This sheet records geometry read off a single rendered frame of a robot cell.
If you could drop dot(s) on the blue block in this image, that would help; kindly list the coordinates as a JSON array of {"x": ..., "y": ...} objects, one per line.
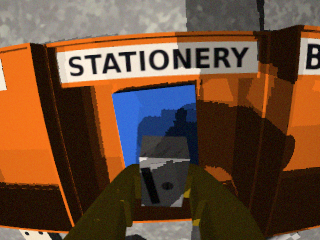
[{"x": 163, "y": 110}]

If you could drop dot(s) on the orange three-compartment bin rack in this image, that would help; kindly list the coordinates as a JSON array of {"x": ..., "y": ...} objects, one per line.
[{"x": 244, "y": 120}]

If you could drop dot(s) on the white domino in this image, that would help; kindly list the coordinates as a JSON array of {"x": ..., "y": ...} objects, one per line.
[{"x": 38, "y": 235}]

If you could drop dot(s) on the white hex nut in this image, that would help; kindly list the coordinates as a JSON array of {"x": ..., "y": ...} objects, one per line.
[{"x": 133, "y": 237}]

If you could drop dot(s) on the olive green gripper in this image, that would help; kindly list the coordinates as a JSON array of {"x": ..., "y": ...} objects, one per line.
[{"x": 218, "y": 213}]

